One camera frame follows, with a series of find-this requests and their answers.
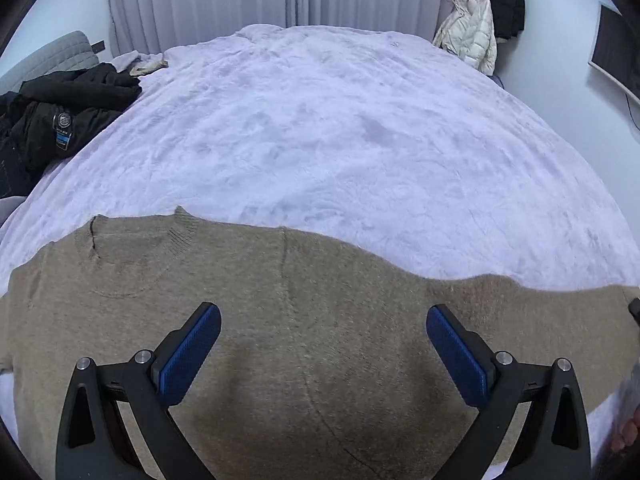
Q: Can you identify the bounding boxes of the white fluffy bed blanket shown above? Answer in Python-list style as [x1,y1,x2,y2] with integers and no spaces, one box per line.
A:
[1,25,639,299]

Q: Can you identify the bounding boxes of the cream puffer jacket hanging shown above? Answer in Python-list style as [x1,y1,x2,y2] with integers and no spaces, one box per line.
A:
[433,0,498,76]

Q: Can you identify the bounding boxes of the beige knit sweater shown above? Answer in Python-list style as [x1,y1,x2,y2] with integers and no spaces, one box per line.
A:
[1,209,639,479]

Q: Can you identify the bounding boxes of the dark blue jeans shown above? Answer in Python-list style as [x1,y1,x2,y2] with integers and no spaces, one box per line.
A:
[0,140,35,198]

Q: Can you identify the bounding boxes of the dark wall-mounted screen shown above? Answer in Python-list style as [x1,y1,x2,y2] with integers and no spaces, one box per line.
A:
[589,3,639,104]

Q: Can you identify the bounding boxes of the grey headboard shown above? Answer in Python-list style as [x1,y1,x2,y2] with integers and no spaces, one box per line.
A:
[0,30,100,94]

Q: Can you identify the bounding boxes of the person's right hand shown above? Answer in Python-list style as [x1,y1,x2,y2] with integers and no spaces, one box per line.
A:
[610,405,640,454]

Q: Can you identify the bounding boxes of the small beige cloth item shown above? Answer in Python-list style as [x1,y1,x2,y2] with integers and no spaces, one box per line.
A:
[129,58,168,78]

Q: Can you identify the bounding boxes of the black jacket with badge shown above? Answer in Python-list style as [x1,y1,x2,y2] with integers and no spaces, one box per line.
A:
[1,63,142,179]

